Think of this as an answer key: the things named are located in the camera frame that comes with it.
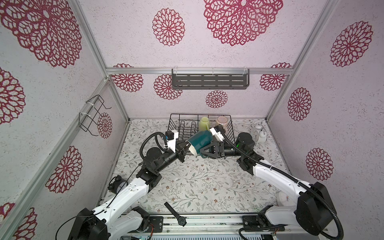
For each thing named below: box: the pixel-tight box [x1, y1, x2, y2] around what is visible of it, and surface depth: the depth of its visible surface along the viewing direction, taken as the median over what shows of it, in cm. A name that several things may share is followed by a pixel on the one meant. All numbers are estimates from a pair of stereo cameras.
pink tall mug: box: [215, 115, 228, 132], surface depth 103 cm
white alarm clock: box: [250, 124, 267, 143], surface depth 101 cm
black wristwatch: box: [164, 201, 187, 227], surface depth 78 cm
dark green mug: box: [185, 130, 213, 159], surface depth 66 cm
